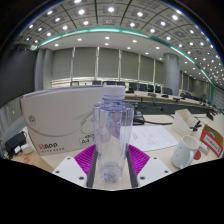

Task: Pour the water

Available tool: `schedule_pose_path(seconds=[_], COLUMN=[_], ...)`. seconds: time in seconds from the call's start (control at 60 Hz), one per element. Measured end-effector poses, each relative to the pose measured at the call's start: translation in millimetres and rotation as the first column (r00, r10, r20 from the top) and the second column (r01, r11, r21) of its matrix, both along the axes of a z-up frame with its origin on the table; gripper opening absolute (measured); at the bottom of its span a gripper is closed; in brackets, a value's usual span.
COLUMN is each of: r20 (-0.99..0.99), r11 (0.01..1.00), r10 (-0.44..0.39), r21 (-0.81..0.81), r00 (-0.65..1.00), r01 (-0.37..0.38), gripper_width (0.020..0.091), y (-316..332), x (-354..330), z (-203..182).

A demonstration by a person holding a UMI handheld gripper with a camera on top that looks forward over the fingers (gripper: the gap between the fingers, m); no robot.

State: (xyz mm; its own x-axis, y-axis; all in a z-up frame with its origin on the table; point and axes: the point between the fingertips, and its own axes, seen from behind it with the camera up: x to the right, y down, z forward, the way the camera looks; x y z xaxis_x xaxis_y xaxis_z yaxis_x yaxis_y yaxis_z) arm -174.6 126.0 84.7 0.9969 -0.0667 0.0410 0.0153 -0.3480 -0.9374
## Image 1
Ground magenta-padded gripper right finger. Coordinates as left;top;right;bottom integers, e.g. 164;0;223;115
125;144;173;189

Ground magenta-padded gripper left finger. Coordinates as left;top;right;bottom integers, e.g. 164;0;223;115
52;147;99;189

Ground clear plastic water bottle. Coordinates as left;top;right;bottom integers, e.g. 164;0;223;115
92;84;135;184

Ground white ceramic mug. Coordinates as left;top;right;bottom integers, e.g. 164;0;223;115
171;134;200;169

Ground white power adapter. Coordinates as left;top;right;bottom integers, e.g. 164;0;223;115
20;143;34;155

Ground white copy paper carton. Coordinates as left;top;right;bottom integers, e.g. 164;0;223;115
19;84;105;157

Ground black stapler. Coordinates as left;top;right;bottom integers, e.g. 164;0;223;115
189;119;204;132

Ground black electronic device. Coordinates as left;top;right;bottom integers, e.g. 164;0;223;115
3;130;28;156

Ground brown cardboard box red label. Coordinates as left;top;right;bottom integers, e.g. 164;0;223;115
199;124;224;159

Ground long curved conference table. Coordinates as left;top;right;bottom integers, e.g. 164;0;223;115
124;89;218;111

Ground black conference microphones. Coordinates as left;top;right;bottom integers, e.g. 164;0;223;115
125;88;183;103

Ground black desktop microphone unit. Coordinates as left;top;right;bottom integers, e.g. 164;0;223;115
205;111;215;122

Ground black office chairs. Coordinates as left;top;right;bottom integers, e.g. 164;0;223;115
70;79;201;101

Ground round ceiling lights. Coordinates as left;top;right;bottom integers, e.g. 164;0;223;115
23;0;224;88

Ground black phone cable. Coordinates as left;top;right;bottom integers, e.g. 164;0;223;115
143;119;174;126

